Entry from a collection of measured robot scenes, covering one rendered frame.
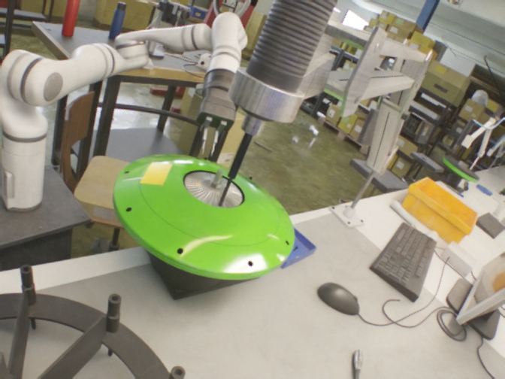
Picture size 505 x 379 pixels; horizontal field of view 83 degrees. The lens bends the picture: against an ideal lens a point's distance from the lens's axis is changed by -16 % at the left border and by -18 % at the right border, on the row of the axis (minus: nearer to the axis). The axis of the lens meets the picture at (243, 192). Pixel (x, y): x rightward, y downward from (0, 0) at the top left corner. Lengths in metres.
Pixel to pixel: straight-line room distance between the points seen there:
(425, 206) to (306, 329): 0.94
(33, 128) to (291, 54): 0.57
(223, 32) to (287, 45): 0.61
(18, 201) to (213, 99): 0.47
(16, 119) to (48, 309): 0.38
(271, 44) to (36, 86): 0.49
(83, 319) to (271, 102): 0.35
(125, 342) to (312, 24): 0.39
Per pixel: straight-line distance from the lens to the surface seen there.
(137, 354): 0.43
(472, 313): 0.91
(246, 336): 0.58
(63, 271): 0.59
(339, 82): 0.34
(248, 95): 0.22
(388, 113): 0.73
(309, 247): 0.84
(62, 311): 0.46
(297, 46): 0.22
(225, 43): 0.80
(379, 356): 0.72
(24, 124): 0.70
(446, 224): 1.46
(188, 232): 0.45
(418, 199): 1.47
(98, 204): 1.22
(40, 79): 0.64
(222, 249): 0.46
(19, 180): 0.75
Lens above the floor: 1.36
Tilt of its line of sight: 28 degrees down
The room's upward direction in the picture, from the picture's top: 24 degrees clockwise
